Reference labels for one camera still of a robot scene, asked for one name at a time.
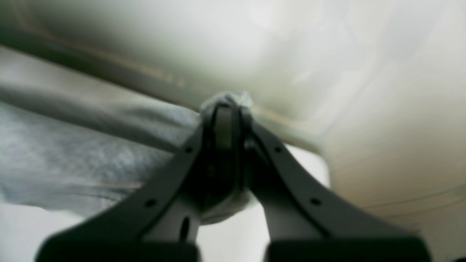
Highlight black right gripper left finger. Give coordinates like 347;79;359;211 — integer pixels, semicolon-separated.
36;106;233;262

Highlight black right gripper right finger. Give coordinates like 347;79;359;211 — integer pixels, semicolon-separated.
239;108;431;262

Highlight grey t-shirt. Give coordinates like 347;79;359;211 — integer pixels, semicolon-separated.
0;47;252;217

